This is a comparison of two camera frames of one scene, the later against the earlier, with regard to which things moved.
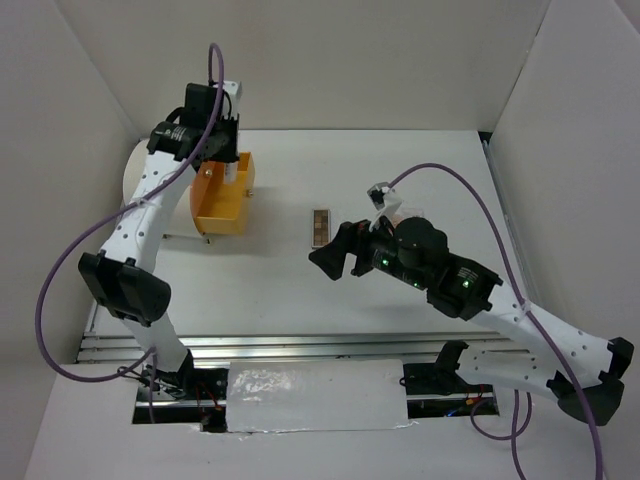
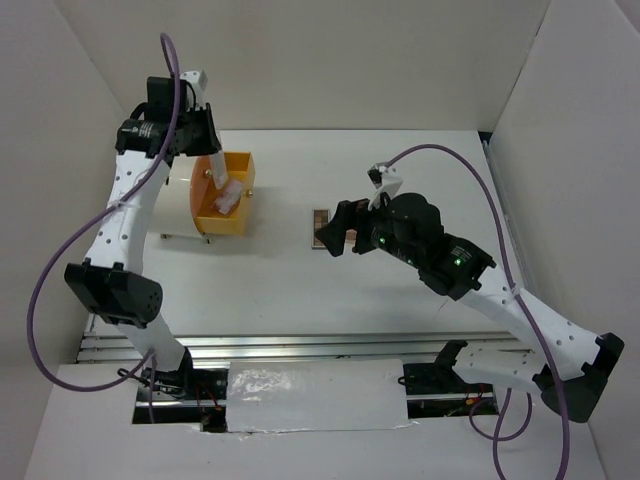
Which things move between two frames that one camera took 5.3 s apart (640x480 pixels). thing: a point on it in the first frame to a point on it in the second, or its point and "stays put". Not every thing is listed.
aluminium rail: (228, 348) stays put
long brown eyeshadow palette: (321, 227) stays put
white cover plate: (268, 396) stays put
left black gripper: (230, 154) to (210, 143)
